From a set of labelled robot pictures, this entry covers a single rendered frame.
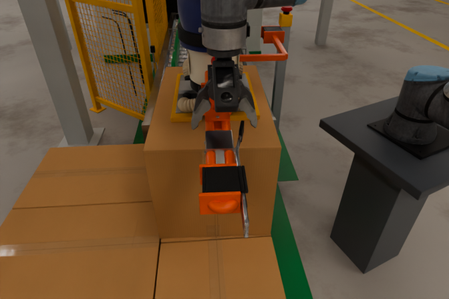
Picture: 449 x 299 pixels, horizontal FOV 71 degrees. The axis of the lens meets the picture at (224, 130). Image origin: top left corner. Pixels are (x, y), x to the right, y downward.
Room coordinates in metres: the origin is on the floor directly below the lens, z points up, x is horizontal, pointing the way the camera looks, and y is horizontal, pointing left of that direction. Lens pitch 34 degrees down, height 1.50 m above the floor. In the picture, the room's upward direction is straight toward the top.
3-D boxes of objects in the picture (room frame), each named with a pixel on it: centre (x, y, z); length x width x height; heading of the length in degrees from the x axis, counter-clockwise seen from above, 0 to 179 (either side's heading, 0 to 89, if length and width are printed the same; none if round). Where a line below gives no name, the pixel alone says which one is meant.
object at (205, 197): (0.43, 0.01, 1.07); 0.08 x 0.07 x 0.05; 3
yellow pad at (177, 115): (1.03, 0.13, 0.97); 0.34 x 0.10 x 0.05; 3
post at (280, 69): (2.00, -0.38, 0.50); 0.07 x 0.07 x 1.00; 4
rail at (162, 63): (2.53, 0.49, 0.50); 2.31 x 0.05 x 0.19; 4
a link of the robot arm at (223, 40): (0.64, 0.00, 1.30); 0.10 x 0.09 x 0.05; 93
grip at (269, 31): (1.34, -0.20, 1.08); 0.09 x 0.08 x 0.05; 93
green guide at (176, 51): (2.89, 0.46, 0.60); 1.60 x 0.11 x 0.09; 4
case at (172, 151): (1.02, 0.05, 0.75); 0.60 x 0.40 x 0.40; 2
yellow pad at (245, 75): (1.04, -0.06, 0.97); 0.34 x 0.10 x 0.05; 3
